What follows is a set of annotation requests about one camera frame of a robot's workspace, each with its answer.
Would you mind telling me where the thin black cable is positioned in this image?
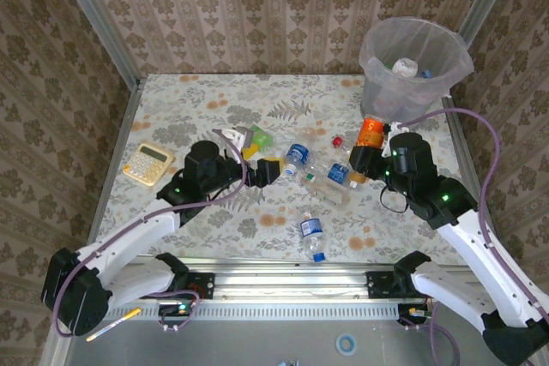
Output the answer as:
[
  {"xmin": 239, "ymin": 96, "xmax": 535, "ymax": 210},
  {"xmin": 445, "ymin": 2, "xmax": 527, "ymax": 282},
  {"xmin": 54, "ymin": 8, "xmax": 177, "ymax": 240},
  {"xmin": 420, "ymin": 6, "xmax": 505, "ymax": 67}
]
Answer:
[{"xmin": 379, "ymin": 184, "xmax": 412, "ymax": 214}]

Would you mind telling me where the blue label clear bottle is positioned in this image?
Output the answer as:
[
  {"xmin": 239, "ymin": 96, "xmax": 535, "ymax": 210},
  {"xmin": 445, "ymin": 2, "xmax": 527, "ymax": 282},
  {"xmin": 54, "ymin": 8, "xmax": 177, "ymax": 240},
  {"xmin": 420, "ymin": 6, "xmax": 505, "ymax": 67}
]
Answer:
[{"xmin": 285, "ymin": 142, "xmax": 328, "ymax": 177}]

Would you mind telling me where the small black connector board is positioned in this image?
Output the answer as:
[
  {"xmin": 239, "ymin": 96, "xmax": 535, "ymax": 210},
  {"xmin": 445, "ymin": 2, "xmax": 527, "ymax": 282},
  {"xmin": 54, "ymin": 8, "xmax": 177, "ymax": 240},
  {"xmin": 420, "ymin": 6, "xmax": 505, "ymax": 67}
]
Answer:
[
  {"xmin": 396, "ymin": 304, "xmax": 430, "ymax": 327},
  {"xmin": 157, "ymin": 303, "xmax": 193, "ymax": 319}
]

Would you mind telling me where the clear bottle green cap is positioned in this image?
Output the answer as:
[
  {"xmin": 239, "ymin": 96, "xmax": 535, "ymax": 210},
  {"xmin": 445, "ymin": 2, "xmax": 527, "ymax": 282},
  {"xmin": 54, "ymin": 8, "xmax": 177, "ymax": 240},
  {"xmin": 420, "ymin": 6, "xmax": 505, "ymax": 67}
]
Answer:
[{"xmin": 297, "ymin": 170, "xmax": 351, "ymax": 207}]

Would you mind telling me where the grey slotted cable duct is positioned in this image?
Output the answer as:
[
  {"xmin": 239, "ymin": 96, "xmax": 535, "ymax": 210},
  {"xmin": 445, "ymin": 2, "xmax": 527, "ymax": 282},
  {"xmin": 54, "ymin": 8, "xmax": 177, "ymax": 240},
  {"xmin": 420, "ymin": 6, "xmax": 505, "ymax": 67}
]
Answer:
[{"xmin": 75, "ymin": 302, "xmax": 402, "ymax": 322}]

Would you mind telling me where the grey plastic bin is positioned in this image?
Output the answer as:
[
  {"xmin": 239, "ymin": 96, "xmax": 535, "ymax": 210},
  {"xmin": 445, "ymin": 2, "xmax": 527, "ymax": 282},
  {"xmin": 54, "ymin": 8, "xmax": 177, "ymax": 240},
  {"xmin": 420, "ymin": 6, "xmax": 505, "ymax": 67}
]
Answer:
[{"xmin": 358, "ymin": 16, "xmax": 475, "ymax": 134}]

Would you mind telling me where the yellow calculator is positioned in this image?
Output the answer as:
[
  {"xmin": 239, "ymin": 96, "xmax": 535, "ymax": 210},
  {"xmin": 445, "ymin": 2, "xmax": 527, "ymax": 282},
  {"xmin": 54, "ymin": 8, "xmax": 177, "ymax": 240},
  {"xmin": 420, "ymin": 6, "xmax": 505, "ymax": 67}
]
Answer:
[{"xmin": 123, "ymin": 141, "xmax": 176, "ymax": 188}]

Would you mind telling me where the orange label bottle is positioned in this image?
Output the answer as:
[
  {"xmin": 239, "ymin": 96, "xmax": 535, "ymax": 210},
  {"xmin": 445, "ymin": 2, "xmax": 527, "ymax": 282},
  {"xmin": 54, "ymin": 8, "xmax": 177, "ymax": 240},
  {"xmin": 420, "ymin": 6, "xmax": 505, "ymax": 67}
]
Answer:
[{"xmin": 349, "ymin": 113, "xmax": 387, "ymax": 183}]

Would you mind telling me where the aluminium front rail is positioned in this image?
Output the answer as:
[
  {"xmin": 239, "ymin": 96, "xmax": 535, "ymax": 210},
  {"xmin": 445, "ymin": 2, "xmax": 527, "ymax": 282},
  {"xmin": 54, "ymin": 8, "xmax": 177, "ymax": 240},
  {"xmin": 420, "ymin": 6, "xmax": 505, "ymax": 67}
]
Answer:
[{"xmin": 59, "ymin": 254, "xmax": 533, "ymax": 303}]

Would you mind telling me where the light green label bottle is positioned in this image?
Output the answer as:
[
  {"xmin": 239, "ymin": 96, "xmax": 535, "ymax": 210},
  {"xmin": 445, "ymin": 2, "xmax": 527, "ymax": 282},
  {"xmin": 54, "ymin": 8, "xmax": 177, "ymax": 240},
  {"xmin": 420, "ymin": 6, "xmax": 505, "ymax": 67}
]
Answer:
[{"xmin": 250, "ymin": 124, "xmax": 275, "ymax": 147}]

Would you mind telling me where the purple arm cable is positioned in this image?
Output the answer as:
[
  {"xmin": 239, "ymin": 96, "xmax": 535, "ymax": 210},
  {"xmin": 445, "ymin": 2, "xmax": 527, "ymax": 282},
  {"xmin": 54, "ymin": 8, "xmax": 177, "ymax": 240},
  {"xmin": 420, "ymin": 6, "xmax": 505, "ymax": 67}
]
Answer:
[
  {"xmin": 398, "ymin": 107, "xmax": 549, "ymax": 366},
  {"xmin": 51, "ymin": 128, "xmax": 249, "ymax": 338}
]

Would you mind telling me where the blue tape roll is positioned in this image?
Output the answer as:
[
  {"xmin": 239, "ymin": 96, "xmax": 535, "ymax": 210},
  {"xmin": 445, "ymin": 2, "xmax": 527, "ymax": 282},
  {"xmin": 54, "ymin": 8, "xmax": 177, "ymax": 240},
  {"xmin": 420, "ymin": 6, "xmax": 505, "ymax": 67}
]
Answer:
[{"xmin": 335, "ymin": 333, "xmax": 357, "ymax": 357}]

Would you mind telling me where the grey metal shelf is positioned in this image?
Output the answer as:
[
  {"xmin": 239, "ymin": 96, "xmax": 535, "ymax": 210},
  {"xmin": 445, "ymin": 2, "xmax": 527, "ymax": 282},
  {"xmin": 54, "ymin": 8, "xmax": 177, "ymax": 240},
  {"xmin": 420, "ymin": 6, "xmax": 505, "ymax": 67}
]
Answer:
[{"xmin": 40, "ymin": 301, "xmax": 540, "ymax": 366}]

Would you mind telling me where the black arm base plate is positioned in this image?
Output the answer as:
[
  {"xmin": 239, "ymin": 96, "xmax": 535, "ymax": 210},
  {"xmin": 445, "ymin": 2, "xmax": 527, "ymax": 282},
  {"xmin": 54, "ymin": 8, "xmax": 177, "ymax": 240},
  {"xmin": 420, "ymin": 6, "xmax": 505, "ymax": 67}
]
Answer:
[
  {"xmin": 137, "ymin": 271, "xmax": 215, "ymax": 301},
  {"xmin": 366, "ymin": 271, "xmax": 430, "ymax": 301}
]

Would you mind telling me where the floral table cover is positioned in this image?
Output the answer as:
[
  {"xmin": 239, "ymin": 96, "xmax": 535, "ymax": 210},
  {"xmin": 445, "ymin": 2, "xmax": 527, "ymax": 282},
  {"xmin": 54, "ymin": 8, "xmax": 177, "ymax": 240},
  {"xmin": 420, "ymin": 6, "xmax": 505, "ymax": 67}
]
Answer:
[{"xmin": 91, "ymin": 73, "xmax": 486, "ymax": 267}]

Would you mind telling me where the clear pink bin liner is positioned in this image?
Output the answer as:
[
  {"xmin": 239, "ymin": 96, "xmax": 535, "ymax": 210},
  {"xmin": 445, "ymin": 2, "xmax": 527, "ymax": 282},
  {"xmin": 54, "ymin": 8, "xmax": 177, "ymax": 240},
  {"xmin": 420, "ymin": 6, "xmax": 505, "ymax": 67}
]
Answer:
[{"xmin": 358, "ymin": 16, "xmax": 475, "ymax": 104}]

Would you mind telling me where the small blue cap bottle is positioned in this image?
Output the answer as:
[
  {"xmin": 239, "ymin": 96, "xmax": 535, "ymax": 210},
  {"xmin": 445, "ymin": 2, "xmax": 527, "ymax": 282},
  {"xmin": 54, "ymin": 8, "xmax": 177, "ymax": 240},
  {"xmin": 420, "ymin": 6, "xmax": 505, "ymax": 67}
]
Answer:
[{"xmin": 299, "ymin": 210, "xmax": 329, "ymax": 263}]

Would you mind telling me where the white red-lettered label bottle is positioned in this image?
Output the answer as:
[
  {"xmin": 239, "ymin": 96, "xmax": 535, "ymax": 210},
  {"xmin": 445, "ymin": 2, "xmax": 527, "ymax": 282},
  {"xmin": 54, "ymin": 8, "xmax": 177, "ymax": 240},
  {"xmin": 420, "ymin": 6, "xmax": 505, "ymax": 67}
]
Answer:
[{"xmin": 392, "ymin": 57, "xmax": 419, "ymax": 79}]

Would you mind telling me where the blue white label bottle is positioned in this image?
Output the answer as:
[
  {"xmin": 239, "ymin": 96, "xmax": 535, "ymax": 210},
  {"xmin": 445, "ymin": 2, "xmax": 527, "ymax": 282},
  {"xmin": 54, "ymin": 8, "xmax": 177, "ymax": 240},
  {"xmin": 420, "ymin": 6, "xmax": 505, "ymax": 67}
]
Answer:
[{"xmin": 326, "ymin": 162, "xmax": 362, "ymax": 190}]

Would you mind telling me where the yellow white pen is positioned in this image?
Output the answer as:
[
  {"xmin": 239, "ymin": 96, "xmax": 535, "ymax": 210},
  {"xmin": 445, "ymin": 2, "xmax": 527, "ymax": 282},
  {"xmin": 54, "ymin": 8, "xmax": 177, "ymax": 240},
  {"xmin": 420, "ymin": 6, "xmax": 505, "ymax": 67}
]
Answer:
[{"xmin": 85, "ymin": 307, "xmax": 142, "ymax": 343}]

